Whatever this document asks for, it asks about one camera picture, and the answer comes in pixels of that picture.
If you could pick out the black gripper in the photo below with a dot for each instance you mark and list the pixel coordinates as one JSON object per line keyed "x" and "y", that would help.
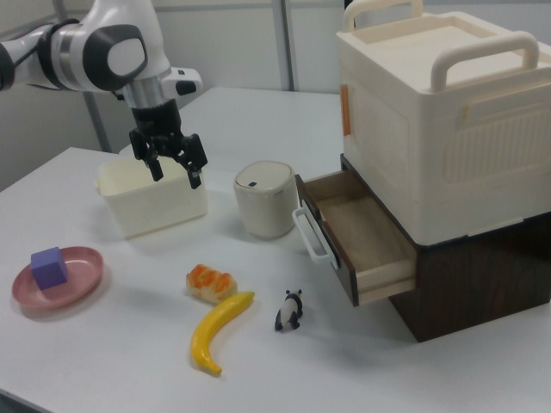
{"x": 161, "y": 129}

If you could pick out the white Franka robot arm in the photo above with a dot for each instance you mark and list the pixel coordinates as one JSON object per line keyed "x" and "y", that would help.
{"x": 107, "y": 51}

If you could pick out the cream open plastic bin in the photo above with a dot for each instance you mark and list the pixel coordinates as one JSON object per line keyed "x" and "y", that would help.
{"x": 150, "y": 202}

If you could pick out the dark wood drawer cabinet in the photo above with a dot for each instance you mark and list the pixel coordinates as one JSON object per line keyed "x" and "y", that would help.
{"x": 473, "y": 279}

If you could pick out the cream lidded trash can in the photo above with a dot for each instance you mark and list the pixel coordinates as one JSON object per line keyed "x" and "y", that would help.
{"x": 264, "y": 202}

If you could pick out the orange glazed toy bread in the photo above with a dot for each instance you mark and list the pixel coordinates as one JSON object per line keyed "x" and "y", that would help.
{"x": 212, "y": 285}

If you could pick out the pink round plate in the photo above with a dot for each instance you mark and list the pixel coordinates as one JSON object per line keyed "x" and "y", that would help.
{"x": 82, "y": 275}

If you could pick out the purple cube block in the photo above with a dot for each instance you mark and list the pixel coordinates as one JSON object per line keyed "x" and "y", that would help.
{"x": 49, "y": 269}

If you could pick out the yellow toy banana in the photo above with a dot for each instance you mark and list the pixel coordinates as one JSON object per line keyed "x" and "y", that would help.
{"x": 219, "y": 327}

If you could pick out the black white panda figurine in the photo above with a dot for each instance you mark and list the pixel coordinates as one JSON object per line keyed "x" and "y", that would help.
{"x": 290, "y": 312}

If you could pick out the cream plastic storage box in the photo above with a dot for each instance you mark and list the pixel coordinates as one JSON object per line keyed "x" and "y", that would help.
{"x": 430, "y": 129}

